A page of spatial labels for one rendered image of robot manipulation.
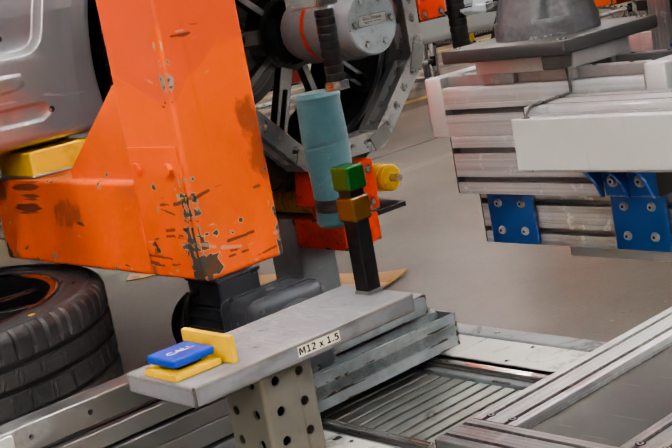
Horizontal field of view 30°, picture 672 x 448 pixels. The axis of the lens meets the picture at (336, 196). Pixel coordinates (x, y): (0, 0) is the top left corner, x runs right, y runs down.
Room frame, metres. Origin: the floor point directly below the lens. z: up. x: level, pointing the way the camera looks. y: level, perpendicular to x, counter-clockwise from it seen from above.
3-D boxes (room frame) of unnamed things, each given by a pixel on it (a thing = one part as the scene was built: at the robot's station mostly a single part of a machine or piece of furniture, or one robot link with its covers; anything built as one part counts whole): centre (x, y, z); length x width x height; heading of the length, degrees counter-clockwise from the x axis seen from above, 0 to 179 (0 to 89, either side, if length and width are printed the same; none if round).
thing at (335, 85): (2.26, -0.04, 0.83); 0.04 x 0.04 x 0.16
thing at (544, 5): (1.81, -0.34, 0.87); 0.15 x 0.15 x 0.10
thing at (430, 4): (2.76, -0.25, 0.85); 0.09 x 0.08 x 0.07; 130
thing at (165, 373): (1.71, 0.26, 0.46); 0.08 x 0.08 x 0.01; 40
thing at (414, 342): (2.68, 0.09, 0.13); 0.50 x 0.36 x 0.10; 130
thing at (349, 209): (1.95, -0.02, 0.59); 0.04 x 0.04 x 0.04; 40
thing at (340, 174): (1.95, -0.02, 0.64); 0.04 x 0.04 x 0.04; 40
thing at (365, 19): (2.50, -0.06, 0.85); 0.21 x 0.14 x 0.14; 40
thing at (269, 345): (1.82, 0.13, 0.44); 0.43 x 0.17 x 0.03; 130
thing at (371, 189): (2.58, 0.01, 0.48); 0.16 x 0.12 x 0.17; 40
